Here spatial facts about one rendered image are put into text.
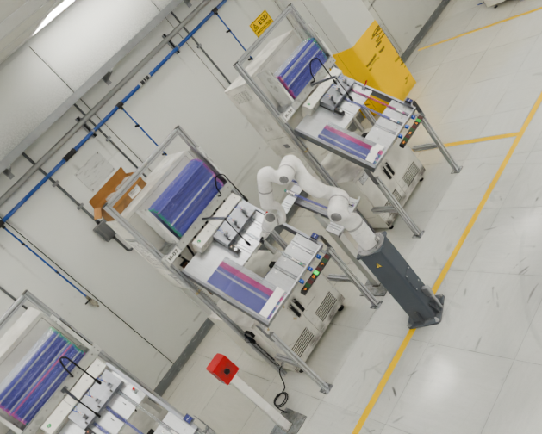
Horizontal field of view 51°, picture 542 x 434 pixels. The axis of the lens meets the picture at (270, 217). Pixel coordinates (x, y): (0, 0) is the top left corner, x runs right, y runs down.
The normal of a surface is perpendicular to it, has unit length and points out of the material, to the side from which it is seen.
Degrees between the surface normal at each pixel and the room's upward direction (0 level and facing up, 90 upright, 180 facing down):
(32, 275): 90
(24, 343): 90
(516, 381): 0
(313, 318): 90
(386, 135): 44
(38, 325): 90
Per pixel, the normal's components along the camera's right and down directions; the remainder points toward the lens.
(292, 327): 0.57, -0.03
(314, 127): -0.04, -0.50
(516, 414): -0.61, -0.68
